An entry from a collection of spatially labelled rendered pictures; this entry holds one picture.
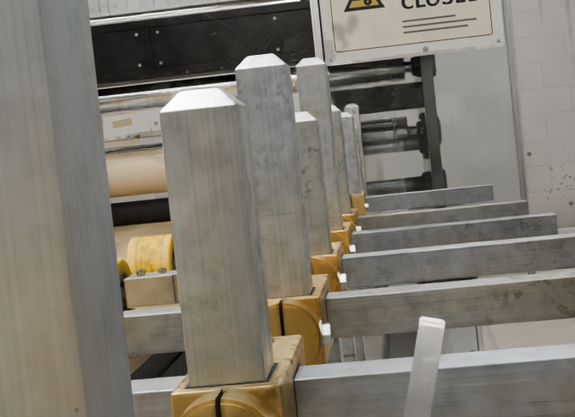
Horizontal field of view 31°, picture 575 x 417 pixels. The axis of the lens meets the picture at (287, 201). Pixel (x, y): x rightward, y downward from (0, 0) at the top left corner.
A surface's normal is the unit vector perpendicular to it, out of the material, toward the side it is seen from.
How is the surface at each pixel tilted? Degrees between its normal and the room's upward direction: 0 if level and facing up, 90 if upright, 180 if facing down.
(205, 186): 90
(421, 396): 70
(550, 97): 90
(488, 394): 90
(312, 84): 90
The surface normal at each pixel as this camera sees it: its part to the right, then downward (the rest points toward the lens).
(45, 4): 0.99, -0.10
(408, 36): -0.10, 0.07
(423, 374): -0.13, -0.28
